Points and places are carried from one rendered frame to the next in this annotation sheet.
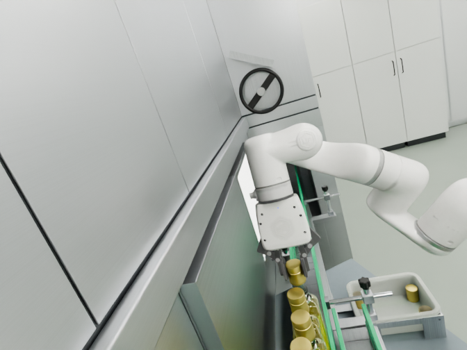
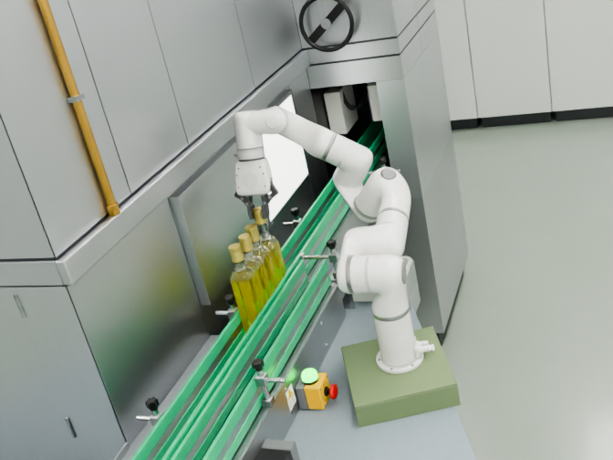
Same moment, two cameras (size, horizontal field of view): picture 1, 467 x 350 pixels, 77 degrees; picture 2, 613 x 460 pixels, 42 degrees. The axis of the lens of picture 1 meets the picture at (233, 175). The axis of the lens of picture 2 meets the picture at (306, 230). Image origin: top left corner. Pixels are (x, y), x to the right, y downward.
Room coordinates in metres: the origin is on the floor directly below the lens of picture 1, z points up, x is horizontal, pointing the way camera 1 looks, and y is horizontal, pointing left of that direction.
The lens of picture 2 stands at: (-1.50, -0.58, 2.05)
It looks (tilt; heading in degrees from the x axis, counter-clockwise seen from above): 25 degrees down; 11
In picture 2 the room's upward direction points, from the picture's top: 13 degrees counter-clockwise
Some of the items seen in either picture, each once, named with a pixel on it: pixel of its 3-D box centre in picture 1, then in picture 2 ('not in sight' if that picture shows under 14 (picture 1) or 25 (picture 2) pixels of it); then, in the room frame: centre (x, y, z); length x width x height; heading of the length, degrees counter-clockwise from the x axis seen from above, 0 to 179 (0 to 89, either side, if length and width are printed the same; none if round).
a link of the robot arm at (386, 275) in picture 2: not in sight; (381, 284); (0.24, -0.40, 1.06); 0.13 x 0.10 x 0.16; 81
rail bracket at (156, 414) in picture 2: not in sight; (151, 422); (-0.07, 0.16, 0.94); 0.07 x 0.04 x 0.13; 77
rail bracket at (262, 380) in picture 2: not in sight; (272, 383); (0.03, -0.12, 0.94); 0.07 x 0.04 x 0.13; 77
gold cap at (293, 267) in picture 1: (295, 271); (259, 215); (0.53, -0.06, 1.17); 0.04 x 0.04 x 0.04
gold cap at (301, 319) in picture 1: (302, 326); (245, 242); (0.42, -0.03, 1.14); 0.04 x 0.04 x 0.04
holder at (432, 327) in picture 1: (381, 310); (368, 284); (0.72, -0.30, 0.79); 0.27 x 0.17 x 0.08; 77
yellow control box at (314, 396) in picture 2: not in sight; (314, 391); (0.19, -0.17, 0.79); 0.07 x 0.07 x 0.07; 77
